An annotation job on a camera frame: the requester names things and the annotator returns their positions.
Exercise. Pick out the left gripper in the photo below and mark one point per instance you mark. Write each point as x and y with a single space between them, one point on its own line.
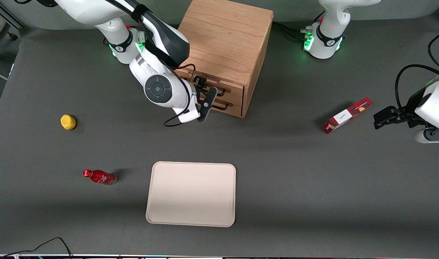
411 109

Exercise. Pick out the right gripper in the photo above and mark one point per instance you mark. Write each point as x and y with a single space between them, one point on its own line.
199 86

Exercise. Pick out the wooden drawer with plain bottom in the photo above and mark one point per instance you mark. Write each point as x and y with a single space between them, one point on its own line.
234 92

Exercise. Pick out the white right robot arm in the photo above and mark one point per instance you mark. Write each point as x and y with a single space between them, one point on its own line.
97 10

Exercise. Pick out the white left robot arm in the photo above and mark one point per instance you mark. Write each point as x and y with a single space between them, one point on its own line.
327 36

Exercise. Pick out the wooden lower drawer front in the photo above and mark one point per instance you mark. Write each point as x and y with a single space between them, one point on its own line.
235 108

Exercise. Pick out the wooden drawer cabinet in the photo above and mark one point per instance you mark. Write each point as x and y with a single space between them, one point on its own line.
223 36

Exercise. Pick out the red tartan cookie box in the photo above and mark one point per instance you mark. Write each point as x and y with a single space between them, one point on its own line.
345 116

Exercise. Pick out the beige rectangular tray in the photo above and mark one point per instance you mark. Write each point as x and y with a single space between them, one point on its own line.
190 194

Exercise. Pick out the red drink bottle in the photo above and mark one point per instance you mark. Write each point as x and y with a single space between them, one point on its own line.
99 177

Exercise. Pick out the yellow lemon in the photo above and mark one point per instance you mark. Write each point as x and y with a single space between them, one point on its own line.
68 122

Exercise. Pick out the black caster wheel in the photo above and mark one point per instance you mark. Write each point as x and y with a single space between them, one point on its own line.
13 36

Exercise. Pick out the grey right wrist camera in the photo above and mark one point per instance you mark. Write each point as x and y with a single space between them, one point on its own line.
187 114

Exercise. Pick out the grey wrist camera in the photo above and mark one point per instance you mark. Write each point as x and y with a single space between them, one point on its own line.
187 114
430 136

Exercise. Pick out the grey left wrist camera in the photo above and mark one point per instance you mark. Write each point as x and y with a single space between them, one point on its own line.
430 136

